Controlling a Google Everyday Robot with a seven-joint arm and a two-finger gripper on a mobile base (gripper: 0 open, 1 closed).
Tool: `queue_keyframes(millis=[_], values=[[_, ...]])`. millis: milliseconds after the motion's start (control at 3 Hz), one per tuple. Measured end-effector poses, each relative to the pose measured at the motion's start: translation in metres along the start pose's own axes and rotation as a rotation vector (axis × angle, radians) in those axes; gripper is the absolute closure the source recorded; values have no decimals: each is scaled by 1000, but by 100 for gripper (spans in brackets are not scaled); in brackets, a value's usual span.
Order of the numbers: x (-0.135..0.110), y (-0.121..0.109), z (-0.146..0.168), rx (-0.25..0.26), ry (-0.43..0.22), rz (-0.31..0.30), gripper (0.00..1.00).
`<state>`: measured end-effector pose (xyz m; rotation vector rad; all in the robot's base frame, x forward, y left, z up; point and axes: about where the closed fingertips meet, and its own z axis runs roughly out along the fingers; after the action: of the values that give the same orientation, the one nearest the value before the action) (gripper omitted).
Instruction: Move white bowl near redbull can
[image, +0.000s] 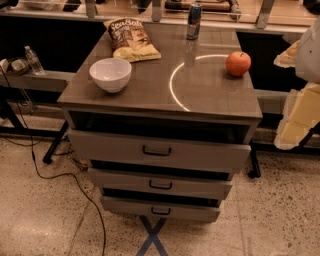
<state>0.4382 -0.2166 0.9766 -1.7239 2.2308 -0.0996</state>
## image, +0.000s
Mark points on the grey drawer cabinet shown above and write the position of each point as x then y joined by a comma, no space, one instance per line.
185,95

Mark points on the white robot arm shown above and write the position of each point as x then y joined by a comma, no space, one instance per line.
304,55

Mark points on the grey drawer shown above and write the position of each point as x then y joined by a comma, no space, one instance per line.
160,184
169,153
157,209

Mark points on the small dark dish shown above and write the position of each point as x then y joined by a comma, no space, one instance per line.
17,66

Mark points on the middle grey drawer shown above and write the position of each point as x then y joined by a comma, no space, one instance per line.
160,184

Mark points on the clear plastic water bottle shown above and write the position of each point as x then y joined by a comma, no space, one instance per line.
34,61

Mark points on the white bowl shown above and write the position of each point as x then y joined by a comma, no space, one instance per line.
111,74

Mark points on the top grey drawer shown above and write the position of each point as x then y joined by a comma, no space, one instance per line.
169,153

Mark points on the grey side bench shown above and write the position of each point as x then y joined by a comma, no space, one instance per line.
51,81

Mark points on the redbull can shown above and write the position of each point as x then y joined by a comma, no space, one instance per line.
194,19

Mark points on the bottom grey drawer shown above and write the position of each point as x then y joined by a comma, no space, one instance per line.
157,209

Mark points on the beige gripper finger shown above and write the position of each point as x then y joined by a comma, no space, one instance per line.
301,112

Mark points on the sea salt chips bag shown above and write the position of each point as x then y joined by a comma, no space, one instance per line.
130,40

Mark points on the red apple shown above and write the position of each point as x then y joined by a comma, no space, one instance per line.
238,63

